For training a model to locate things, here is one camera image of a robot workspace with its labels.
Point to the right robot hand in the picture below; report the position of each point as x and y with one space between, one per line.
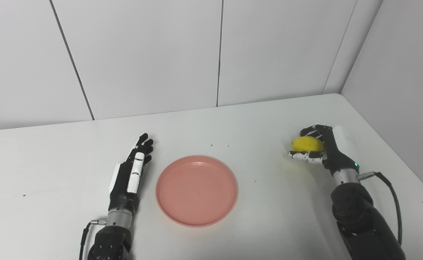
325 151

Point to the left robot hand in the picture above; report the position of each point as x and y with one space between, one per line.
126 180

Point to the yellow lemon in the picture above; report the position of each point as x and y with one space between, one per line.
307 143

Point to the pink round plate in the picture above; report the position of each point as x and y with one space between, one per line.
197 190

